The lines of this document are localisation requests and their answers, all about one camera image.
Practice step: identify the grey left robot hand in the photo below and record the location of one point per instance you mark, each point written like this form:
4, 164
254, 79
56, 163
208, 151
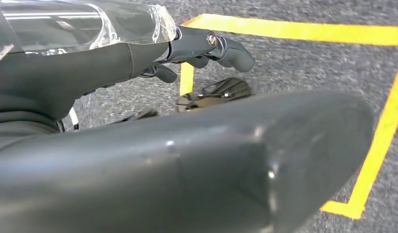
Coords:
186, 177

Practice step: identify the yellow floor tape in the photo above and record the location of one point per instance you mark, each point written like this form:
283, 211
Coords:
379, 144

